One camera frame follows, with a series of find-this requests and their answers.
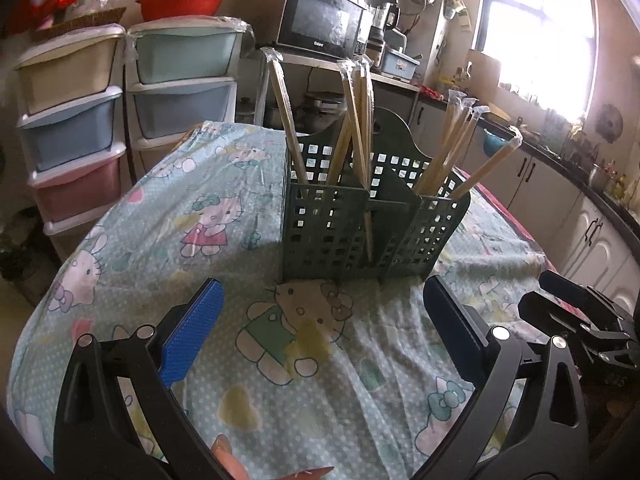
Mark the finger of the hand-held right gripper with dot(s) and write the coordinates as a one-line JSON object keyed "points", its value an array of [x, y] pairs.
{"points": [[565, 292], [547, 315]]}

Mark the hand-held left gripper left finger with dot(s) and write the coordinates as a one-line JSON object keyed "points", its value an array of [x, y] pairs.
{"points": [[192, 332]]}

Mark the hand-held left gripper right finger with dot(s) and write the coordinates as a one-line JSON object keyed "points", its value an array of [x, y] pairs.
{"points": [[452, 335]]}

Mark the green plastic utensil holder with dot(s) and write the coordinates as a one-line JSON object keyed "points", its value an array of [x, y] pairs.
{"points": [[340, 225]]}

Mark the bunch of bamboo chopsticks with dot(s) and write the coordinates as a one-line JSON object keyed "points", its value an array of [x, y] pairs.
{"points": [[357, 110]]}

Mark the cartoon printed blanket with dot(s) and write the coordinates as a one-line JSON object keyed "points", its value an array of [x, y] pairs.
{"points": [[200, 260]]}

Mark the white kitchen cabinets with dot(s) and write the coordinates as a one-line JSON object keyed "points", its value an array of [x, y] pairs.
{"points": [[565, 200]]}

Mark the steel pot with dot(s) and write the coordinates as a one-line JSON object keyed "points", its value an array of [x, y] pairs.
{"points": [[597, 176]]}

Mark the beige blue pink drawer tower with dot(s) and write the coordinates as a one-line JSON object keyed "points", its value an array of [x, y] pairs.
{"points": [[70, 130]]}

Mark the mint blue drawer tower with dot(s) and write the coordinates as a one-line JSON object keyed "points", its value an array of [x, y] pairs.
{"points": [[185, 85]]}

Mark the stacked metal pots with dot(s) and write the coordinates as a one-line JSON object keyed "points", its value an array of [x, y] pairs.
{"points": [[322, 110]]}

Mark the kitchen window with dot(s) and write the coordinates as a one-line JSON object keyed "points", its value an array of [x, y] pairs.
{"points": [[537, 25]]}

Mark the blue grey dish box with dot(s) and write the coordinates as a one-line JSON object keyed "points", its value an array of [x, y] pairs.
{"points": [[400, 65]]}

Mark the metal shelf table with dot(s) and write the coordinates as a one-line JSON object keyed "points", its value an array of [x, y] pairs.
{"points": [[310, 62]]}

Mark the black blender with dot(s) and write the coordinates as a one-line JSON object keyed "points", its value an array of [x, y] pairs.
{"points": [[381, 25]]}

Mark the brown wicker tray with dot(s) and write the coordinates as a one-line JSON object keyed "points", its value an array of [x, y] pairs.
{"points": [[80, 22]]}

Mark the red plastic basin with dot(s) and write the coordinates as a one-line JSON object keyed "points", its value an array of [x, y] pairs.
{"points": [[180, 2]]}

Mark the black microwave oven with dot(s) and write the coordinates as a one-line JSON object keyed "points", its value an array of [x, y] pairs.
{"points": [[322, 22]]}

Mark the small wall fan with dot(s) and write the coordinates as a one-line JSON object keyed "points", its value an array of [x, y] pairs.
{"points": [[611, 122]]}

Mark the green wall holder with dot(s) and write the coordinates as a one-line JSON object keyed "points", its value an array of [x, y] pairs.
{"points": [[457, 12]]}

